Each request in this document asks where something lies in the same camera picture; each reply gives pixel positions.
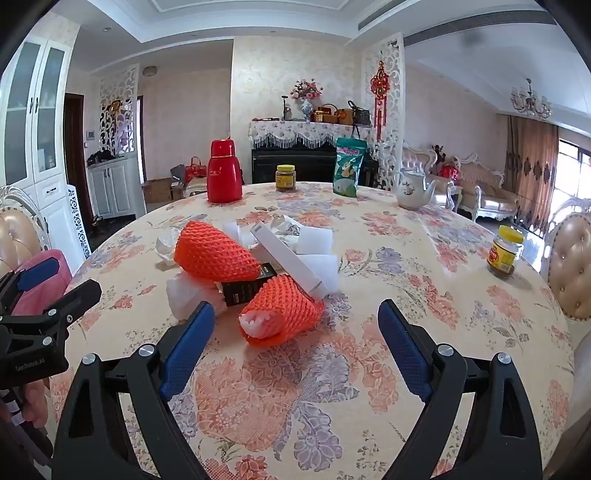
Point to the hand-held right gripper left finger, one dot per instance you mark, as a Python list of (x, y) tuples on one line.
[(189, 350)]

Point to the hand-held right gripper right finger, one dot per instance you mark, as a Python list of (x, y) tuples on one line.
[(404, 341)]

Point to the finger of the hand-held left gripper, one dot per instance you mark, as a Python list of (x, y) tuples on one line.
[(39, 273), (76, 295)]

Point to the white tissue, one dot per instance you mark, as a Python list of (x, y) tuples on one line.
[(189, 295), (164, 247)]

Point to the white plastic wrapper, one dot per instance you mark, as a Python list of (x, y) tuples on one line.
[(286, 226)]

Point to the person's left hand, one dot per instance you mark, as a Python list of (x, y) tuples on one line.
[(34, 401)]

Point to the beige tufted dining chair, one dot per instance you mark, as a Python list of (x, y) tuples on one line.
[(14, 235), (572, 267)]

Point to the white carved floor panel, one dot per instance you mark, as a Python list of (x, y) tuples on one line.
[(79, 221)]

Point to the floral tablecloth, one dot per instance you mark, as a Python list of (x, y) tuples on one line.
[(415, 277)]

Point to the black cardboard box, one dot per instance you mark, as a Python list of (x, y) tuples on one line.
[(240, 290)]

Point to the tall white glass-door cabinet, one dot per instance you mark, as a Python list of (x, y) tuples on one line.
[(46, 184)]

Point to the large orange foam net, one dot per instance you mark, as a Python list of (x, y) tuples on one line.
[(207, 251)]

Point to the small orange foam net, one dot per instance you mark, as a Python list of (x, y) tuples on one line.
[(286, 304)]

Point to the low white cabinet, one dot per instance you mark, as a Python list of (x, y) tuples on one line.
[(113, 189)]

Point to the dark wooden door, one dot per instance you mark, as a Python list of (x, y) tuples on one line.
[(74, 161)]

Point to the flat white foam sheet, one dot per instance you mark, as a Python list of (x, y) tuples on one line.
[(233, 233)]

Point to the black bag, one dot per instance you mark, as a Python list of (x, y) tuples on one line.
[(99, 157)]

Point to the long white cardboard box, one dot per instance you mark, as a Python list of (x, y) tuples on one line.
[(281, 256)]

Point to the yellow lid glass jar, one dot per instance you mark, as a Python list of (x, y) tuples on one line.
[(504, 254), (286, 180)]

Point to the white floral teapot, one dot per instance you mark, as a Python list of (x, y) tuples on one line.
[(411, 191)]

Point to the black open case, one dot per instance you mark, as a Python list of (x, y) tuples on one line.
[(178, 171)]

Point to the white carved sofa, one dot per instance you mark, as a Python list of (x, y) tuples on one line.
[(485, 189)]

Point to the red bag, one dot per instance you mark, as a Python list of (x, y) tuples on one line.
[(197, 170)]

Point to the red gift box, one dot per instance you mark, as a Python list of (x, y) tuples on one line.
[(448, 172)]

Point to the red thermos flask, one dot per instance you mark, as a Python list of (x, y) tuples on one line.
[(225, 175)]

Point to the green snack bag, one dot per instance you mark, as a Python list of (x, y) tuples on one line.
[(349, 170)]

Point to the white carved armchair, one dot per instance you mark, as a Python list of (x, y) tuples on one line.
[(418, 159)]

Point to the black piano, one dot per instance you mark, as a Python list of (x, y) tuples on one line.
[(314, 161)]

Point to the brown patterned curtain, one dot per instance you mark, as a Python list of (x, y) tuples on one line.
[(531, 170)]

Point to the black handbag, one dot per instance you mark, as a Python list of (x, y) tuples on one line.
[(361, 116)]

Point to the round ceiling light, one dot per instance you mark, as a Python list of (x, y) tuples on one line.
[(150, 71)]

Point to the small woven basket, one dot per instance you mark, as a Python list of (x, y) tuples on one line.
[(344, 116)]

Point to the floral lace piano cover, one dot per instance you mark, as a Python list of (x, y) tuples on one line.
[(304, 129)]

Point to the red Chinese knot ornament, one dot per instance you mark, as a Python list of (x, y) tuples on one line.
[(379, 87)]

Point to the vase with pink flowers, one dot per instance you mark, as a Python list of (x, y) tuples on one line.
[(307, 97)]

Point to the chandelier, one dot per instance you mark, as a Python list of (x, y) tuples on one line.
[(531, 101)]

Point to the white lattice wall screen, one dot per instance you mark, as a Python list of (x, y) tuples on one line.
[(120, 110), (390, 157)]

